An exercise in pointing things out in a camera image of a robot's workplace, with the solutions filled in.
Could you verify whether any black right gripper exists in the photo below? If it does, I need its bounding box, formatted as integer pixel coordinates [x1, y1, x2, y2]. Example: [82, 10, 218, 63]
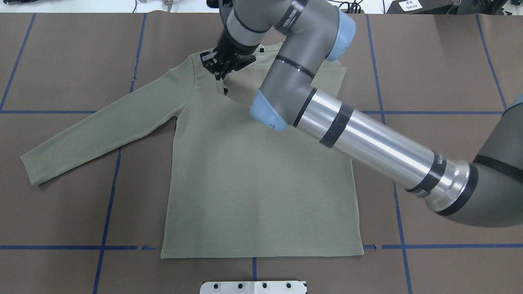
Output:
[200, 32, 257, 80]

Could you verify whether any olive green long-sleeve shirt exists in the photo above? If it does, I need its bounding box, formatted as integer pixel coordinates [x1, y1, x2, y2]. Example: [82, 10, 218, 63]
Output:
[20, 43, 364, 258]

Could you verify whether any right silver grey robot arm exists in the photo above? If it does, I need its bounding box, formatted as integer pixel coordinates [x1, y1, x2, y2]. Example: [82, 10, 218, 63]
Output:
[200, 0, 523, 227]

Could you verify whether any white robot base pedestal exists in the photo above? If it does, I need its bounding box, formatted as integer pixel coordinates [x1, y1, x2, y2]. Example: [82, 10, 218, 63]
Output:
[199, 281, 308, 294]

